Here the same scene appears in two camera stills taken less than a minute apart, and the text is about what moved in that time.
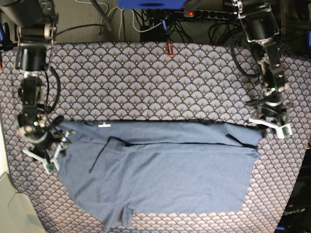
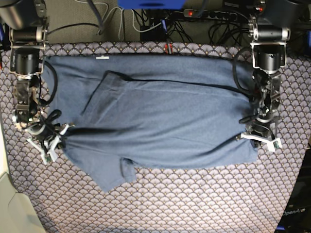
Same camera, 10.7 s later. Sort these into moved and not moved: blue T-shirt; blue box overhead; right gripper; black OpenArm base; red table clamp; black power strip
Moved: blue T-shirt; right gripper
Not moved: red table clamp; blue box overhead; black power strip; black OpenArm base
